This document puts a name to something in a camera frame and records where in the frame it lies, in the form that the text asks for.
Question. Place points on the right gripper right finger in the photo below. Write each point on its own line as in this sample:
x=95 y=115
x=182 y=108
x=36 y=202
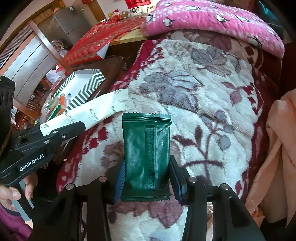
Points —
x=231 y=219

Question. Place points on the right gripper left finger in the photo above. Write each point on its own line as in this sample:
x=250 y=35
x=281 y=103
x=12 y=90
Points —
x=80 y=212

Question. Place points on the orange cracker packet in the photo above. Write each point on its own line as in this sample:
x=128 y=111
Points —
x=57 y=105

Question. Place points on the long white snack packet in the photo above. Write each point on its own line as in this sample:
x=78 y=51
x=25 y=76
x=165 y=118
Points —
x=90 y=113

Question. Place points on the dark green snack packet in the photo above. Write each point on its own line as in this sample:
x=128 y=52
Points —
x=147 y=149

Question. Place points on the person's left hand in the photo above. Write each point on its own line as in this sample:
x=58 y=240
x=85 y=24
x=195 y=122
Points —
x=7 y=195

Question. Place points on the peach pink cloth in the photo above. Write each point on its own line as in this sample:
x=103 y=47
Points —
x=272 y=195

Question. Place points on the wooden chair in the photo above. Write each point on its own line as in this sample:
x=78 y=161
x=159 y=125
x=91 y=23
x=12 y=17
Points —
x=29 y=68

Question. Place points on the green striped white box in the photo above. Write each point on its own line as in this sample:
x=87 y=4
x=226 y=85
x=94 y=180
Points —
x=77 y=87

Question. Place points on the red gold patterned cloth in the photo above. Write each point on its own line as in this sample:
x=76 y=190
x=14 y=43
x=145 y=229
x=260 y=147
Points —
x=99 y=36

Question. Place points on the dark wooden armrest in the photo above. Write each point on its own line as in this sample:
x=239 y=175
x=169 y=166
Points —
x=110 y=68

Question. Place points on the floral plush blanket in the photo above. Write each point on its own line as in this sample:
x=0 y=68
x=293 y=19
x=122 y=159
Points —
x=218 y=91

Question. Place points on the pink penguin pillow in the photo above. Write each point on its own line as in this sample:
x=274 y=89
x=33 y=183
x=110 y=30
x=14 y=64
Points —
x=215 y=17

